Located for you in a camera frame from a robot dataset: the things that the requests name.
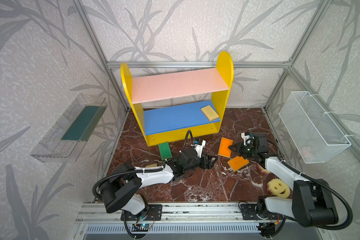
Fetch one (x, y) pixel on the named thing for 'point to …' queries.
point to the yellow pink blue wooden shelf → (173, 107)
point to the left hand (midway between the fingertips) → (215, 153)
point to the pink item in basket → (307, 152)
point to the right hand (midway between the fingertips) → (229, 142)
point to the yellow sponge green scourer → (152, 165)
